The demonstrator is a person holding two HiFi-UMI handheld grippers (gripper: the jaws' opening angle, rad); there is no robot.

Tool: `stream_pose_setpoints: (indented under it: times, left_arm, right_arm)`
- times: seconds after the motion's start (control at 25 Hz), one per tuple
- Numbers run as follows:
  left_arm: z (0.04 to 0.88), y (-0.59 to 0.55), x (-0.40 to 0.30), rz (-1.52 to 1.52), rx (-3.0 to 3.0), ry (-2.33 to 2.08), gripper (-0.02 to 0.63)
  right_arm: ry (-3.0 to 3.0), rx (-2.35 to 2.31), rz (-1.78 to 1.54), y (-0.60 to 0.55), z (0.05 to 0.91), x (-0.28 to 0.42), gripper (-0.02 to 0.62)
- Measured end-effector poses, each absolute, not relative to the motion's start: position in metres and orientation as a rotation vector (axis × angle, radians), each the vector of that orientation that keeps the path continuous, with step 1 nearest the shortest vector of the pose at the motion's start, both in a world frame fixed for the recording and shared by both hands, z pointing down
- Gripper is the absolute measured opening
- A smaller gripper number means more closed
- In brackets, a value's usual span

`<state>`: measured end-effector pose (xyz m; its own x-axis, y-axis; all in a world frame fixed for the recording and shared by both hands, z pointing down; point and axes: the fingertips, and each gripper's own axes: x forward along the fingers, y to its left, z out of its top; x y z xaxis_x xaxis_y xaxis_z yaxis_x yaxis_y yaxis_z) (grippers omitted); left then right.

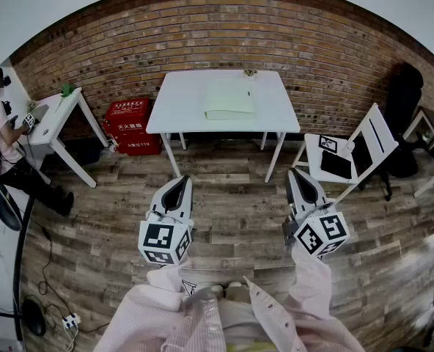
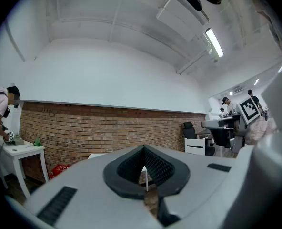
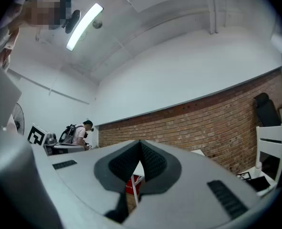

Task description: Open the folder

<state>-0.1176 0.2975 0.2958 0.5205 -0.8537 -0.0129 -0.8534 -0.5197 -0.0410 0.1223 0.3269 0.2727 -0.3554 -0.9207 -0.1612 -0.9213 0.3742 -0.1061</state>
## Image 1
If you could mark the small white figurine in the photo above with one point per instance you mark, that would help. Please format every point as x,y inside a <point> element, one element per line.
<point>349,144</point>

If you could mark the red fire equipment box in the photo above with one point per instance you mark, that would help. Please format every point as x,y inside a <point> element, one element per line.
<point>129,127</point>

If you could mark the small dried plant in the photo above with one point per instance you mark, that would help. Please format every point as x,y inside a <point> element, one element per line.
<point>32,103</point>

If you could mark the white side desk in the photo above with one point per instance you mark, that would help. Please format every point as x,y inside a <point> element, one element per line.
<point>55,123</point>

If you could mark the black office chair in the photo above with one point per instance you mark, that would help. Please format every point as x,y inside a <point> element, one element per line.
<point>404,94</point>

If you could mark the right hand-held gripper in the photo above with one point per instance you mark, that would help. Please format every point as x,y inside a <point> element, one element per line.
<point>319,233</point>

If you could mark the person's shoe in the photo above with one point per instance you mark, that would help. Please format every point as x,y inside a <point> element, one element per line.
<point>237,290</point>
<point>217,290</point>

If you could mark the white table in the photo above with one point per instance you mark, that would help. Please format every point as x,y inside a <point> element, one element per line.
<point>180,105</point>

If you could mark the person's right forearm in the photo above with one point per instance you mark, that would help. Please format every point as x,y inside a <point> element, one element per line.
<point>312,281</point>

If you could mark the white power strip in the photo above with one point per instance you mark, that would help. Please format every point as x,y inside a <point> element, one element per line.
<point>71,320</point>

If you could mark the person's legs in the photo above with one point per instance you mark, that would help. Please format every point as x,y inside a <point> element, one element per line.
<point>239,317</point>

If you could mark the black floor fan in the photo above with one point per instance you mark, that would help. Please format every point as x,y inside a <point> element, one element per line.
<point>33,319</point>

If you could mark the small succulent plant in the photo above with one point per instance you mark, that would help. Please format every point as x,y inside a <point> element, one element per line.
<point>250,73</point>

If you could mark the person's left forearm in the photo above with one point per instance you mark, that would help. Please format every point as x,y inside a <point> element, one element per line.
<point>147,306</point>

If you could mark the person's left shoe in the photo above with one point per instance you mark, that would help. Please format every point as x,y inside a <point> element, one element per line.
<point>217,290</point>

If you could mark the black flat pad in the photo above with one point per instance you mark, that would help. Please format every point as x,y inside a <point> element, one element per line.
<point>336,164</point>

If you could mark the black framed picture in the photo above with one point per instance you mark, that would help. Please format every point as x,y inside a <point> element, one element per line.
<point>328,144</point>

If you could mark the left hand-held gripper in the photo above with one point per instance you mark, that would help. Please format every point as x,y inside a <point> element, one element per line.
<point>162,238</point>

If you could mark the grey document holder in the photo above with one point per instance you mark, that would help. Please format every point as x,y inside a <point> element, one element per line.
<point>40,112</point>

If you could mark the person's right shoe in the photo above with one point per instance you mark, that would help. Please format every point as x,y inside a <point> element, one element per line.
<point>237,290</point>

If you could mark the white chair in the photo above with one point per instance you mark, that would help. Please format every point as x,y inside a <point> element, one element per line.
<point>371,138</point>

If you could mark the person's pink striped shirt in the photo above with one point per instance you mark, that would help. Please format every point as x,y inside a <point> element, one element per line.
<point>272,310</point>

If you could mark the green leaf sprig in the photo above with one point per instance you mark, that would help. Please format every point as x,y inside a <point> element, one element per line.
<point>67,90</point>

